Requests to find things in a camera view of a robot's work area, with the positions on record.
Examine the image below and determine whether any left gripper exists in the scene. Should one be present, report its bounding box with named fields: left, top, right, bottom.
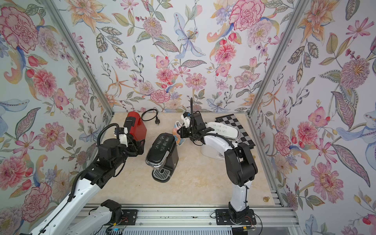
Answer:
left=112, top=137, right=146, bottom=170

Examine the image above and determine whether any blue striped cloth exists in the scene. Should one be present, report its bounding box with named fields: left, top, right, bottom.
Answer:
left=172, top=121, right=185, bottom=146

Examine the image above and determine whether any red coffee machine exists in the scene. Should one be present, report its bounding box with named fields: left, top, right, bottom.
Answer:
left=123, top=111, right=147, bottom=141

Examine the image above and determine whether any black coffee machine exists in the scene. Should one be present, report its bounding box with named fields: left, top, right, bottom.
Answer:
left=145, top=133, right=179, bottom=183

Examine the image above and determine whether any white coffee machine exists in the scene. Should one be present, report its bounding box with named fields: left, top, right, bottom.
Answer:
left=200, top=122, right=239, bottom=161

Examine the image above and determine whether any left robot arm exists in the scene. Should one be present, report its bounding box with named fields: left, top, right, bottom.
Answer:
left=30, top=119, right=147, bottom=235

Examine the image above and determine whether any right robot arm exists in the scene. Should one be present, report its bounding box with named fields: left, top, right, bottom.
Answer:
left=177, top=99, right=258, bottom=223

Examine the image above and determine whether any black white chessboard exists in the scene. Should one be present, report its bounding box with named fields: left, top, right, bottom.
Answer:
left=215, top=114, right=255, bottom=149

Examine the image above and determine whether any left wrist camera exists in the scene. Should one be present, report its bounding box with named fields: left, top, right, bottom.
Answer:
left=118, top=131, right=128, bottom=147

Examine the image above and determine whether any red machine black cable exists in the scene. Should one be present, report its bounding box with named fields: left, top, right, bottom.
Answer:
left=141, top=108, right=161, bottom=125

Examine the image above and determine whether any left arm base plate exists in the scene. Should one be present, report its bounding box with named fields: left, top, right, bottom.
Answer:
left=106, top=209, right=138, bottom=226

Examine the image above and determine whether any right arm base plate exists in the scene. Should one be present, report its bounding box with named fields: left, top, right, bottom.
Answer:
left=214, top=209, right=257, bottom=226

